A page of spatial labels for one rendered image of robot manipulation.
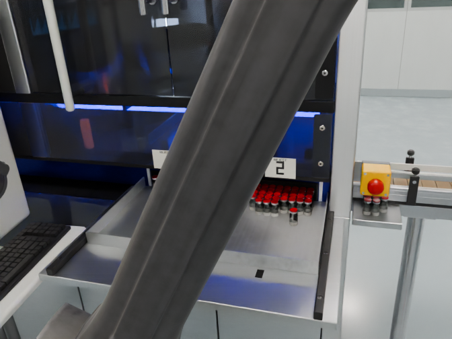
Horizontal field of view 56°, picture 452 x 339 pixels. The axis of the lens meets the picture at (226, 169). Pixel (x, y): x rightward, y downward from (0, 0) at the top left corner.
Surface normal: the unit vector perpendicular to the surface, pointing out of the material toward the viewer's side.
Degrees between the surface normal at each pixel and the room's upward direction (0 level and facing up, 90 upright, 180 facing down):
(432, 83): 90
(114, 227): 0
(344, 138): 90
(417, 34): 90
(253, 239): 0
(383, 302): 0
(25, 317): 90
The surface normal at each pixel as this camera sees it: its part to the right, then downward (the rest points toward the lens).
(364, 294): -0.05, -0.91
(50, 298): -0.28, 0.41
